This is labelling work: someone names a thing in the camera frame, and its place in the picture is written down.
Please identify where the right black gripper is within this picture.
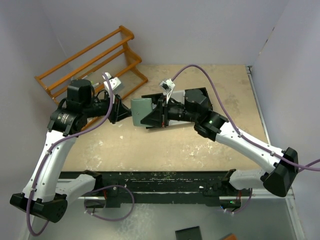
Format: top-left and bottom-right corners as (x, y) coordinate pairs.
(141, 95), (198, 128)

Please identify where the mint green card holder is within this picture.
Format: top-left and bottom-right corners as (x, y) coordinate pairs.
(130, 98), (153, 128)

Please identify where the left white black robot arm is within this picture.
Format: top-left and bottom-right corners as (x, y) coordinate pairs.
(10, 77), (131, 223)

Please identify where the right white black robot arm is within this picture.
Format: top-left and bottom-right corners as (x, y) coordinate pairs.
(138, 87), (298, 197)

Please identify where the black bin with gold card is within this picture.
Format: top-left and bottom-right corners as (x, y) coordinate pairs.
(184, 88), (213, 113)

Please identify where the orange wooden rack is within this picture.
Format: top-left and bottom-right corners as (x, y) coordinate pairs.
(34, 24), (149, 113)

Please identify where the black square plate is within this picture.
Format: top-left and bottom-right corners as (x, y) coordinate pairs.
(175, 226), (203, 240)

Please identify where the orange brown object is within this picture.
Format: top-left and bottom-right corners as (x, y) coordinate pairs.
(220, 233), (237, 240)

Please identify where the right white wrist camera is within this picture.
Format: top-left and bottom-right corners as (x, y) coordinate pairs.
(159, 78), (176, 103)

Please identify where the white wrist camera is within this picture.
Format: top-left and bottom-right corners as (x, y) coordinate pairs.
(159, 78), (176, 103)
(102, 72), (125, 94)

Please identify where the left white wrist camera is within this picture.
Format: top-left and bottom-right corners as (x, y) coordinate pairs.
(102, 72), (125, 94)

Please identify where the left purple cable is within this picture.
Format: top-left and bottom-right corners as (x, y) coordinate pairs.
(26, 73), (116, 237)

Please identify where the purple cable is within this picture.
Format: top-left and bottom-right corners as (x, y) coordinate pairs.
(172, 64), (320, 173)
(26, 73), (116, 237)

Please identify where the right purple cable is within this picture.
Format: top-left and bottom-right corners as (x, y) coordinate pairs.
(172, 64), (320, 173)

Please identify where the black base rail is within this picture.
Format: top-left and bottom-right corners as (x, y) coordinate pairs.
(59, 171), (251, 208)

